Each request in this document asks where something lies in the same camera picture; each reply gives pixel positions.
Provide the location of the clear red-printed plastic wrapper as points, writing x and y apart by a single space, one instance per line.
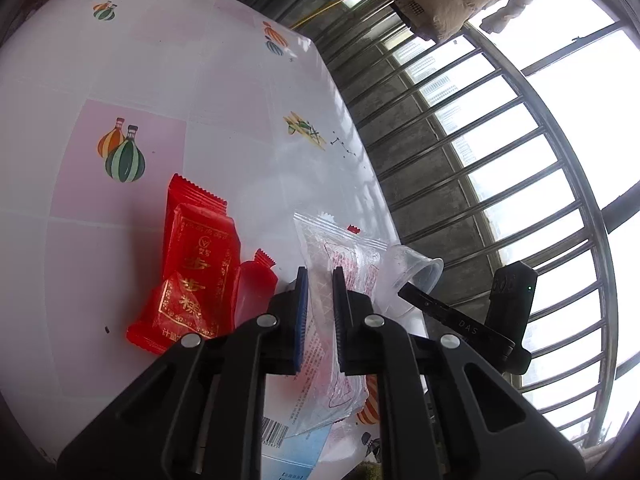
320 250

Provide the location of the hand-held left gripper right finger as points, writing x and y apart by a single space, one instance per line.
341 325

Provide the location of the small red wrapper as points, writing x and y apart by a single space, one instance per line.
252 290

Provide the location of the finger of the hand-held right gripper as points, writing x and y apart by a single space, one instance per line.
450 317

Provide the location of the clear plastic cup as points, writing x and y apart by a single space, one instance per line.
410 265

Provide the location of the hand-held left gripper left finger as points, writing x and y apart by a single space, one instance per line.
300 320

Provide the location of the red gold-printed wrapper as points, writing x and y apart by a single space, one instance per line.
200 240

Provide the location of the blue white plastic packet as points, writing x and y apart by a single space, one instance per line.
295 452

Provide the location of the beige down jacket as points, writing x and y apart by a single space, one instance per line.
450 0

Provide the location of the metal balcony railing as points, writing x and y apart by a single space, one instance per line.
604 250

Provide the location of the pink printed tablecloth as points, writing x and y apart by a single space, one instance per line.
150 60

